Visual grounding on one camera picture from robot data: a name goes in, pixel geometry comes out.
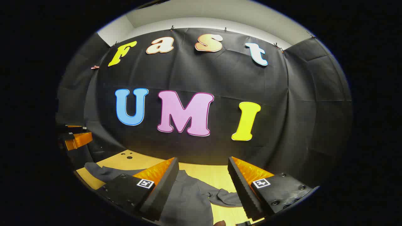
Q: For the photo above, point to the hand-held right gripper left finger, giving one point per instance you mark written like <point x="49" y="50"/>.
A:
<point x="163" y="191"/>

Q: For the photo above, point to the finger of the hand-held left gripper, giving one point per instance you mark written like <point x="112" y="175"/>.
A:
<point x="78" y="139"/>
<point x="72" y="128"/>

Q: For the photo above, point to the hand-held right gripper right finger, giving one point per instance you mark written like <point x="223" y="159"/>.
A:
<point x="243" y="191"/>

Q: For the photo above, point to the grey polo shirt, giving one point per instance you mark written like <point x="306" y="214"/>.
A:
<point x="185" y="201"/>

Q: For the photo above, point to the black backdrop cloth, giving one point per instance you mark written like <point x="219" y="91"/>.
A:
<point x="282" y="125"/>

